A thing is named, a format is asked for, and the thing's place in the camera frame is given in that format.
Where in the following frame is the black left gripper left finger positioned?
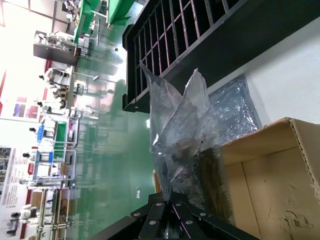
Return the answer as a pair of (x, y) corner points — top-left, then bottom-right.
(89, 193), (170, 240)

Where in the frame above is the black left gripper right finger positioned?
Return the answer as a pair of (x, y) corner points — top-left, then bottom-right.
(167, 191), (261, 240)

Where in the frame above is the graphics card with metal bracket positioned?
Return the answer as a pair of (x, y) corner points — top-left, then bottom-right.
(172, 146), (236, 225)

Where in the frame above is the grey antistatic bag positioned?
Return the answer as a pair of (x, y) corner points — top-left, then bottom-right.
(207, 74), (260, 147)
(138, 59), (236, 225)

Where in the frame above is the open brown cardboard box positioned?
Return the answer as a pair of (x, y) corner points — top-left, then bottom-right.
(152, 116), (320, 240)

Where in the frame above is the black slotted plastic container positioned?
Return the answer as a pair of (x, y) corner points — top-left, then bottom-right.
(121, 0), (320, 113)

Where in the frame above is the empty grey antistatic bag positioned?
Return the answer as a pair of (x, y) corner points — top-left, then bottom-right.
(207, 74), (260, 147)

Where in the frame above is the white humanoid robot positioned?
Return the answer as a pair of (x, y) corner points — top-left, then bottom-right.
(9, 203), (41, 223)

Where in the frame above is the shelf rack with coloured bins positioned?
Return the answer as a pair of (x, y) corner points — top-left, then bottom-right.
(32, 119), (80, 187)

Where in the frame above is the white robot at workbench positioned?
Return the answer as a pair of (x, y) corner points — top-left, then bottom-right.
(38, 67), (71, 86)

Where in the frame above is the small green table cloth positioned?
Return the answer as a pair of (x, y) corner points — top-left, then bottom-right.
(107, 0), (137, 26)

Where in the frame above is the large green table cloth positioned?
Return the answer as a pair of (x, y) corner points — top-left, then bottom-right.
(73, 0), (102, 45)

